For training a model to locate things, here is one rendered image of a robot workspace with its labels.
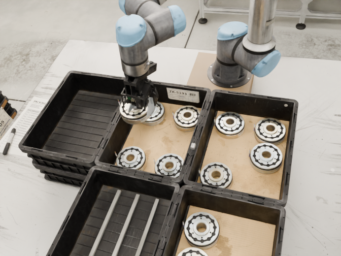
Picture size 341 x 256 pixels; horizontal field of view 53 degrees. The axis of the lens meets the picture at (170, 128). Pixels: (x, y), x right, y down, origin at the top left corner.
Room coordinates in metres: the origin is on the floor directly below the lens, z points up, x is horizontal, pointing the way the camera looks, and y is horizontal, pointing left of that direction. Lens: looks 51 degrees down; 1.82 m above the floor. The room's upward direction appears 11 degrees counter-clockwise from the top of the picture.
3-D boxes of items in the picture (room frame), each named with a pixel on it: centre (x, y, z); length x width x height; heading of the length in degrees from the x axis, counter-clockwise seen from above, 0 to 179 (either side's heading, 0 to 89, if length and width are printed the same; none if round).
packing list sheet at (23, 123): (1.08, 0.61, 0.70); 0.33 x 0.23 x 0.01; 155
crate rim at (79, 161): (0.89, 0.31, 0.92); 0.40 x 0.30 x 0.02; 154
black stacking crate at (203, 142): (0.62, -0.22, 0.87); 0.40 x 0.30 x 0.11; 154
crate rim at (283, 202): (0.62, -0.22, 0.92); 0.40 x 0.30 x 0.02; 154
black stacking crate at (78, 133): (0.89, 0.31, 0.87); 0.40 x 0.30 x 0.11; 154
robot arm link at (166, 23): (0.79, -0.03, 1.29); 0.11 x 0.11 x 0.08; 28
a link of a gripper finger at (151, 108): (0.73, 0.05, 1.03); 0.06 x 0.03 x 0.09; 154
